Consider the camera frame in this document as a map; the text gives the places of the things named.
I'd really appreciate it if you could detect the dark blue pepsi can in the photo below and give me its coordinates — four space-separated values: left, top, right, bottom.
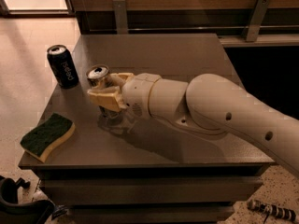
47 45 78 89

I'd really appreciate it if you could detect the metal wall bracket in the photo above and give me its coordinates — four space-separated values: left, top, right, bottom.
113 0 128 35
242 0 271 42

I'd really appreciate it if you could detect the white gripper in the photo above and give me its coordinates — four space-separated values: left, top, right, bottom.
87 73 161 119

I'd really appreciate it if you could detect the grey drawer cabinet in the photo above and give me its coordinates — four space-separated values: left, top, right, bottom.
19 34 273 211

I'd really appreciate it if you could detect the silver redbull can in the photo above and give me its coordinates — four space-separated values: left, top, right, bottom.
86 65 120 119

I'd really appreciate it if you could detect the black white striped object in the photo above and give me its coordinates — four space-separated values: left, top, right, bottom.
247 199 299 224

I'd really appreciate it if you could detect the grey upper drawer front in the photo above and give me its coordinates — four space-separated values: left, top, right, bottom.
41 176 263 205

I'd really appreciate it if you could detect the right metal wall bracket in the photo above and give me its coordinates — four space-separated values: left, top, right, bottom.
242 0 271 42

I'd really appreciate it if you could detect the green and yellow sponge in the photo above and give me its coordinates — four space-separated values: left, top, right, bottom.
21 113 76 162

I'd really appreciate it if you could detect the black chair base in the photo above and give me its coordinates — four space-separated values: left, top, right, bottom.
0 175 56 224

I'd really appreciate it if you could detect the grey drawer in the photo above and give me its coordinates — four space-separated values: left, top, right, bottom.
41 176 263 205
70 206 234 224

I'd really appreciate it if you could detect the left metal wall bracket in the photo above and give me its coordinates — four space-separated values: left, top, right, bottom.
113 0 128 35

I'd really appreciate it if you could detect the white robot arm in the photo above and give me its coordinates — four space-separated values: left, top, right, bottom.
86 66 299 175

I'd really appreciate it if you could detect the grey lower drawer front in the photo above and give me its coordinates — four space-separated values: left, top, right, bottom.
70 206 234 224

